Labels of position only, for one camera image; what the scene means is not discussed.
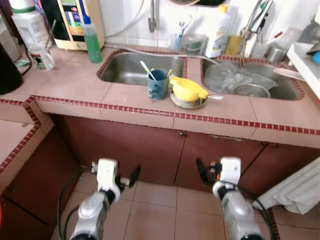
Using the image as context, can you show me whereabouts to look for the chrome sink faucet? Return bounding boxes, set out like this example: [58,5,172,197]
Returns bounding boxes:
[239,0,275,68]

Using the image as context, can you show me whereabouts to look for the white plastic utensil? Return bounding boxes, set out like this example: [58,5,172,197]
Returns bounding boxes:
[139,60,152,81]

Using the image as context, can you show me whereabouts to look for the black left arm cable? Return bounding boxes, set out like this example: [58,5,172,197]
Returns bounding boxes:
[56,164,99,240]

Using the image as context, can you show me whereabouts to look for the clear plastic bag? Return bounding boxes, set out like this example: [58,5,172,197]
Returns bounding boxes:
[205,61,278,96]

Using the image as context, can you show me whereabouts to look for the green dish soap bottle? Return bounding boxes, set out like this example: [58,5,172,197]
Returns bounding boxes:
[79,0,103,64]

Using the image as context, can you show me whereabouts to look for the cream water purifier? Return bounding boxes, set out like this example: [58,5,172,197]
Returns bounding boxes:
[41,0,106,51]

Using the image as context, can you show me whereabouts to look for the chrome wall tap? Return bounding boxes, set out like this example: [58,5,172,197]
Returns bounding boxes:
[147,0,157,33]

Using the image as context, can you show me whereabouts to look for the brown cabinet door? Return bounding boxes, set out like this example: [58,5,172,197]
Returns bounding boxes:
[54,115,187,187]
[174,131,267,193]
[239,144,320,201]

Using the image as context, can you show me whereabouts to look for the small steel sink basin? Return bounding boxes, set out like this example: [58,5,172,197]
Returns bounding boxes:
[97,50,187,87]

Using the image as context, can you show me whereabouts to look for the hanging steel pan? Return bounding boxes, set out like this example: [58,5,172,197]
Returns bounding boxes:
[167,0,228,8]

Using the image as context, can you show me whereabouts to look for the yellow plastic cup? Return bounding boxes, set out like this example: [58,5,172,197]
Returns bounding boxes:
[170,76,209,102]

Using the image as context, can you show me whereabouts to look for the yellow sponge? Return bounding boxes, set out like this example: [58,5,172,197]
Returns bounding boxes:
[224,35,244,56]

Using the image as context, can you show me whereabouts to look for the white dish rack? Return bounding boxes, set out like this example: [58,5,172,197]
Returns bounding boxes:
[287,42,320,98]

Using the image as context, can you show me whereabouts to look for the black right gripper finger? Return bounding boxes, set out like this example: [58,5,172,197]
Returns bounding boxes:
[195,158,210,185]

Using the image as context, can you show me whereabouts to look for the white hose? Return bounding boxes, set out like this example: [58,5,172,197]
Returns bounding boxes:
[104,0,147,39]

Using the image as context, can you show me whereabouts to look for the large steel sink basin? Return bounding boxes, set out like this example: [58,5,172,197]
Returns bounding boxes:
[201,57,301,101]

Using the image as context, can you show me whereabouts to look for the black electric kettle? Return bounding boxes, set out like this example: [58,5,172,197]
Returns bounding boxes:
[0,42,23,96]

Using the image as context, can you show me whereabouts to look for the cream spatula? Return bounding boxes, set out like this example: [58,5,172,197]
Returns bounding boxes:
[272,67,306,82]

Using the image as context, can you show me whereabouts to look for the grey hose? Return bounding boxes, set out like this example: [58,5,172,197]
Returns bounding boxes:
[103,44,222,65]

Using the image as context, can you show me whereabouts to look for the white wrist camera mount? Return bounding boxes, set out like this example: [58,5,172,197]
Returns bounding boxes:
[219,156,242,187]
[96,158,121,193]

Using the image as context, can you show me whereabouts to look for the white blue toothbrush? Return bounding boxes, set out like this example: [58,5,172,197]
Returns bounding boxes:
[177,15,194,39]

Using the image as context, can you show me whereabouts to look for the metal spoon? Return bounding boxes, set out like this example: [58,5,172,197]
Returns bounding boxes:
[46,20,57,51]

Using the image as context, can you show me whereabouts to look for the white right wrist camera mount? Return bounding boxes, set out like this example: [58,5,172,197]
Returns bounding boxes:
[219,156,242,187]

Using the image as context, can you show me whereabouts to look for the green packet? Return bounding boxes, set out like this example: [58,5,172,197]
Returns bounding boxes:
[14,58,32,69]

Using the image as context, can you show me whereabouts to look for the white ribbed panel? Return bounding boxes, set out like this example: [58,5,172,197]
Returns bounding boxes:
[252,159,320,216]

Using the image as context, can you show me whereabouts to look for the white printed mug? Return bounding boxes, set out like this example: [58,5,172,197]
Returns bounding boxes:
[28,44,57,72]

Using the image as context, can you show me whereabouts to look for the steel cup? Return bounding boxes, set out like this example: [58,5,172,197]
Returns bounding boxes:
[266,45,288,63]

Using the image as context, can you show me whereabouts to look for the clear tub with dark liquid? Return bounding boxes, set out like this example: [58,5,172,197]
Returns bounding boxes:
[182,34,208,56]

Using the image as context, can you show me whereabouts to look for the large white plastic jug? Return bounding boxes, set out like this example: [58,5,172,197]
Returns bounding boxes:
[9,0,51,50]

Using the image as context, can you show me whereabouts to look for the clear toothbrush cup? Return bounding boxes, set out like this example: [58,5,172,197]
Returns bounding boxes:
[167,32,185,53]

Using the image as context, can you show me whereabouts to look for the white bottle with yellow cap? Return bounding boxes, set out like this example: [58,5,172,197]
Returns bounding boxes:
[205,4,232,59]

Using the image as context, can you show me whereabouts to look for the blue mug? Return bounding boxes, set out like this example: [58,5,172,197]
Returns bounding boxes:
[147,69,171,101]

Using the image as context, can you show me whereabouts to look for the shallow steel bowl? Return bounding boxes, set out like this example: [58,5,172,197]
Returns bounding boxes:
[170,92,208,110]

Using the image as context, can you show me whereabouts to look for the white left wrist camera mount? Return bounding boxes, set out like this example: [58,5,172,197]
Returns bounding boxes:
[96,158,121,193]

